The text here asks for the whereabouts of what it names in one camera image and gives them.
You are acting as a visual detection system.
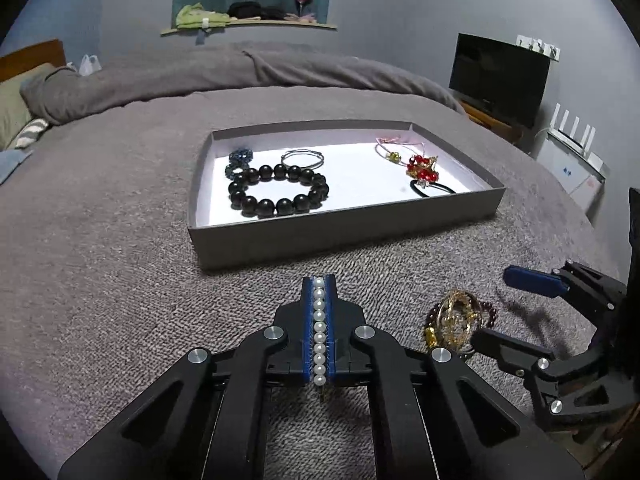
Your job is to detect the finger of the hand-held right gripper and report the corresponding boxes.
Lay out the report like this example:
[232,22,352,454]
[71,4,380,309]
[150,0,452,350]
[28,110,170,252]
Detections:
[470,327,557,378]
[502,260,628,326]

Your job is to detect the light blue blanket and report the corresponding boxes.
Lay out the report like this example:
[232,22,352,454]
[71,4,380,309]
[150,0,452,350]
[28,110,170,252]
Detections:
[0,149,33,186]

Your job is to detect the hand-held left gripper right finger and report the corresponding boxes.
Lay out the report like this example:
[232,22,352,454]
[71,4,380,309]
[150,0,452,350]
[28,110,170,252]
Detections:
[324,274,586,480]

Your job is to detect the wooden stand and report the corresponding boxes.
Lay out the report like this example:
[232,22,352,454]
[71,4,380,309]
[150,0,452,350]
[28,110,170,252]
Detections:
[459,100,523,143]

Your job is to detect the wooden window sill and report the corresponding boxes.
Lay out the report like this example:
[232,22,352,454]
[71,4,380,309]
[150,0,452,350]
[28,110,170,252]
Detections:
[160,20,338,37]

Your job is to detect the white pearl strand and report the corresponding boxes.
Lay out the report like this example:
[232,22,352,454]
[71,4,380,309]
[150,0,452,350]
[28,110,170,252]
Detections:
[311,276,328,388]

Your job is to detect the green cloth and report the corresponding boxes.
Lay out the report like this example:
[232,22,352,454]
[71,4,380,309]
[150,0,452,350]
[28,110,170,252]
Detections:
[175,4,232,30]

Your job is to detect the black flat screen monitor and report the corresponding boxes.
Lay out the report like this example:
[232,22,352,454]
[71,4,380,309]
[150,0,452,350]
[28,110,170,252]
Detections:
[448,32,551,130]

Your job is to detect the striped pillow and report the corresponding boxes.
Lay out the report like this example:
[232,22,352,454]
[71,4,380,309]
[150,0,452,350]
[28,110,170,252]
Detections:
[12,117,51,150]

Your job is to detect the white router with antennas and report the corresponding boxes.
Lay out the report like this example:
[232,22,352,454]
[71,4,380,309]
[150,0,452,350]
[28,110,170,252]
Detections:
[545,102,608,176]

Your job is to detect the gold chain bracelet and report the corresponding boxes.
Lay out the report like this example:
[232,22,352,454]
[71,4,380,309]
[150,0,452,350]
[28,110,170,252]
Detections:
[425,289,488,356]

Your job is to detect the white wall hook rack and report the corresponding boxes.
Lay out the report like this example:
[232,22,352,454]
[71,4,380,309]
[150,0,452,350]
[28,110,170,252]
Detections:
[516,34,563,62]

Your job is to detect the small dark red bead bracelet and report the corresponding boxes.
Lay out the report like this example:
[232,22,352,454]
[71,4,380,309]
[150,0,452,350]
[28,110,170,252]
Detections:
[427,295,501,361]

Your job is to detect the silver bangle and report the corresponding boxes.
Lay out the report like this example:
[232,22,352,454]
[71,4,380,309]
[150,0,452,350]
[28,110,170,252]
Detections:
[280,149,325,171]

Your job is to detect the large dark wooden bead bracelet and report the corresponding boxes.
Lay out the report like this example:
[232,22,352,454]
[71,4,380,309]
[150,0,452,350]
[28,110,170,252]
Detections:
[227,164,330,218]

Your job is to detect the pink cord bracelet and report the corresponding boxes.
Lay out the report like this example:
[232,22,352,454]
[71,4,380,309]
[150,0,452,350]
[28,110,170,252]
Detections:
[375,135,426,165]

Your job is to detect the blue beaded bracelet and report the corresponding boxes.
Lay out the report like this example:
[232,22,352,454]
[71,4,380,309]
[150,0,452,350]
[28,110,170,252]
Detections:
[224,147,255,181]

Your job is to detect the olive pillow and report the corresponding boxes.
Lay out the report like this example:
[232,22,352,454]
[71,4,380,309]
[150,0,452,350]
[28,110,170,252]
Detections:
[0,62,56,151]

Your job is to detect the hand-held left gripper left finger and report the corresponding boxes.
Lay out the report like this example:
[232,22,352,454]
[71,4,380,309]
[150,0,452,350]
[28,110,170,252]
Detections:
[57,275,315,480]

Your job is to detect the black cloth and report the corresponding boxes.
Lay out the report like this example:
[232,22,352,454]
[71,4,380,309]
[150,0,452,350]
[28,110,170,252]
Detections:
[227,1,286,21]

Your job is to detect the black hair tie red beads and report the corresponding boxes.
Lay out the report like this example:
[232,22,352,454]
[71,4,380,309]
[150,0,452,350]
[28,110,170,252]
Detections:
[405,154,458,198]

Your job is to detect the grey cardboard tray box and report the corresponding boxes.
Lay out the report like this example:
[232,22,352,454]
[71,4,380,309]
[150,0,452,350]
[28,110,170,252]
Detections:
[187,119,507,272]

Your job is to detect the white cabinet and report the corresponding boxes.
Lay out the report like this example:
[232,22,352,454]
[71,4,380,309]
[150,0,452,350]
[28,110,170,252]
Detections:
[530,132,608,221]

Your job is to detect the grey duvet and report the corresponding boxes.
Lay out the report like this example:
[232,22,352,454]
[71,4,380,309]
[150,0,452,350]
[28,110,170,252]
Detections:
[20,42,468,126]

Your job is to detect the wooden headboard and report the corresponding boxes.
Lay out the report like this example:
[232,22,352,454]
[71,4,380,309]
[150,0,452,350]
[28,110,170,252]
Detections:
[0,39,67,83]

